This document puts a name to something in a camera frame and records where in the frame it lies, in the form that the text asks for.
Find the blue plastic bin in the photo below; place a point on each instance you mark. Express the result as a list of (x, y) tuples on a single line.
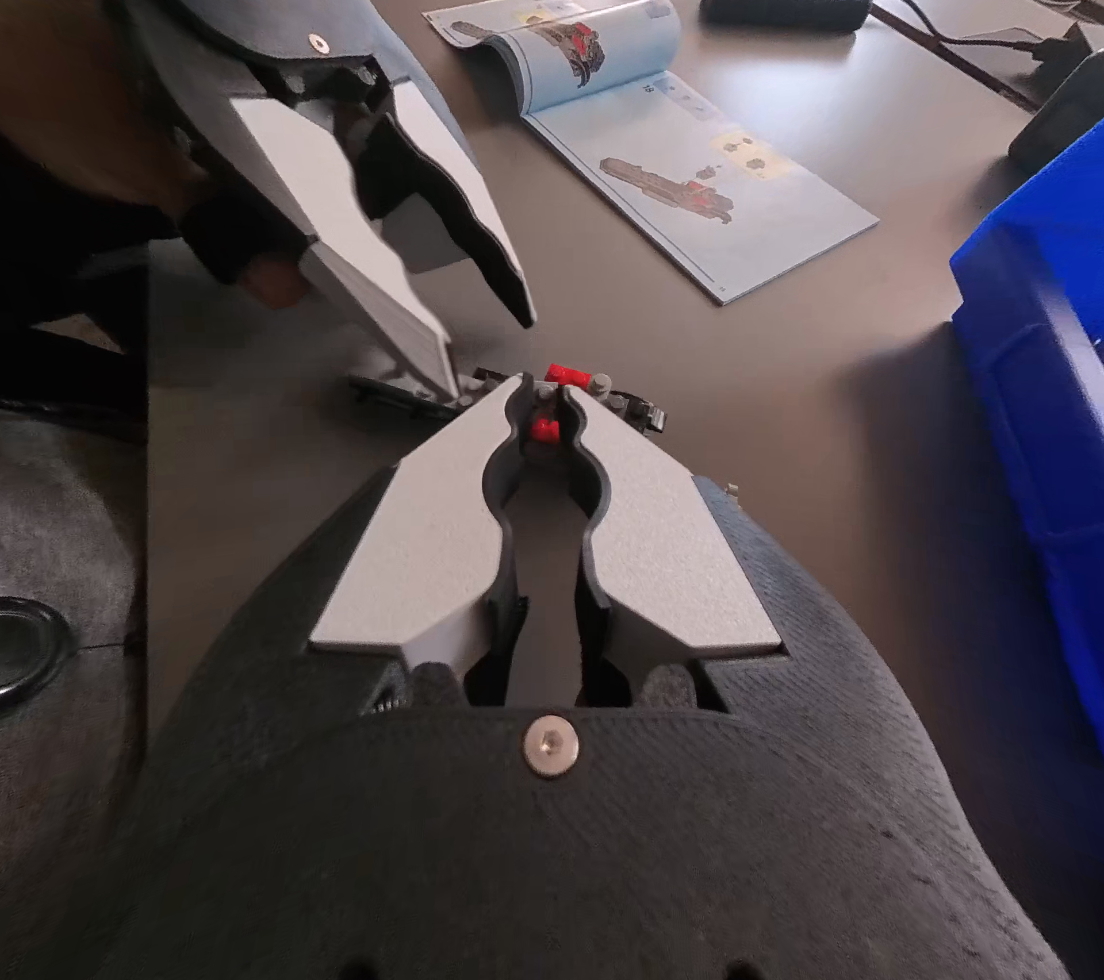
[(1035, 325)]

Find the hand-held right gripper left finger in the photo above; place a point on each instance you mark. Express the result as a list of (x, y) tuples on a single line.
[(405, 557)]

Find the person's left hand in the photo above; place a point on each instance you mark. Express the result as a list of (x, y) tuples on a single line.
[(78, 100)]

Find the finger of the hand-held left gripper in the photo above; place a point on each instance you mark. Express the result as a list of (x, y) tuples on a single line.
[(431, 187), (328, 204)]

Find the light blue instruction booklet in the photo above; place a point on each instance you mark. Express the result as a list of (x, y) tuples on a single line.
[(759, 221)]

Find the toy brick vehicle model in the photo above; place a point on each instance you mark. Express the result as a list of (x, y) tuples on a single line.
[(630, 407)]

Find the black adapter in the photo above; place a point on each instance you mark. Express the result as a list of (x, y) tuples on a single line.
[(1057, 118)]

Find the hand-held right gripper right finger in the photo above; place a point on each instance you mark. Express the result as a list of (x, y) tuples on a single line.
[(681, 557)]

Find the grey desk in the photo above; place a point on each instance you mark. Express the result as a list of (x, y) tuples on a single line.
[(776, 411)]

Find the person's grey top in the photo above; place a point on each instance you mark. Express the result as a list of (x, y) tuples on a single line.
[(69, 523)]

